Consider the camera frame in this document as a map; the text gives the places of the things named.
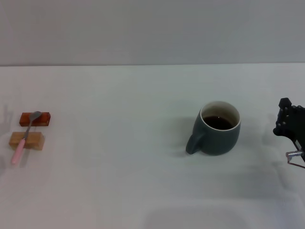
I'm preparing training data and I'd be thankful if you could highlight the red-brown wooden block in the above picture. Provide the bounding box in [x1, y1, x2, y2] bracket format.
[18, 112, 52, 127]

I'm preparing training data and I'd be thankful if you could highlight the right gripper cable with plug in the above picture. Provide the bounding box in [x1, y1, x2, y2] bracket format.
[286, 149, 305, 169]

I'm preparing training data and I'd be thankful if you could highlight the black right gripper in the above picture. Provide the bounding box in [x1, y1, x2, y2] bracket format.
[273, 97, 305, 153]

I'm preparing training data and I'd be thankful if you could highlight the light wooden block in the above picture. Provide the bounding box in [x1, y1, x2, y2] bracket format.
[9, 131, 46, 151]

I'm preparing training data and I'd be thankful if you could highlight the dark coffee liquid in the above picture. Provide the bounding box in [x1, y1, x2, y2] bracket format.
[204, 115, 235, 131]

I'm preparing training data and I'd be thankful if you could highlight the grey ceramic mug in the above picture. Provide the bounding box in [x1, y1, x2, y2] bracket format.
[185, 100, 242, 156]

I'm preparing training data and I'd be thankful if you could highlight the pink handled metal spoon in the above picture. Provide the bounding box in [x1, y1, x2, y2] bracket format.
[10, 111, 42, 165]

